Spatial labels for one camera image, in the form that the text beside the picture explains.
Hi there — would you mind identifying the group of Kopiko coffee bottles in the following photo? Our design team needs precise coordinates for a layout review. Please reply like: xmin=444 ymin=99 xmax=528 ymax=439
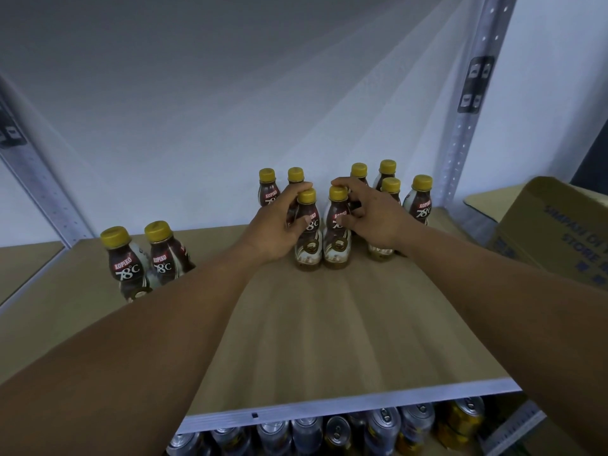
xmin=99 ymin=160 xmax=435 ymax=303

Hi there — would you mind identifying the person's left hand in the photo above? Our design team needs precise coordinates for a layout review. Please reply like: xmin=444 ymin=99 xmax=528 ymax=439
xmin=232 ymin=181 xmax=315 ymax=264

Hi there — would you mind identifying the open brown carton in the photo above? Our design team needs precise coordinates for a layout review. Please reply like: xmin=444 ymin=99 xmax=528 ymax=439
xmin=464 ymin=175 xmax=608 ymax=293

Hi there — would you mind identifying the white metal shelving rack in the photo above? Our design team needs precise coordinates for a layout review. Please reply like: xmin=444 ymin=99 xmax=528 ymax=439
xmin=0 ymin=0 xmax=608 ymax=456

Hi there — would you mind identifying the person's right forearm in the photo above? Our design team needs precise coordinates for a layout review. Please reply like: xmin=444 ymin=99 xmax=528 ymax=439
xmin=408 ymin=225 xmax=608 ymax=456

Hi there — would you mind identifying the person's left forearm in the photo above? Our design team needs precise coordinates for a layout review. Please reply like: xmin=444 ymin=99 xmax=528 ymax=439
xmin=0 ymin=244 xmax=262 ymax=456

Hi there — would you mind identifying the person's right hand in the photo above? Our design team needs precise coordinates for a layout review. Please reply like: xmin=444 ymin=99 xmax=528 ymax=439
xmin=329 ymin=175 xmax=431 ymax=253

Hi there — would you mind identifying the Kopiko bottle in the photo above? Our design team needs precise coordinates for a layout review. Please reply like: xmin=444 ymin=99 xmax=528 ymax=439
xmin=323 ymin=185 xmax=355 ymax=270
xmin=293 ymin=187 xmax=325 ymax=272

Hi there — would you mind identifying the row of silver cans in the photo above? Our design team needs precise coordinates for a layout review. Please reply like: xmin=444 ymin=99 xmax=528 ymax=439
xmin=165 ymin=395 xmax=488 ymax=456

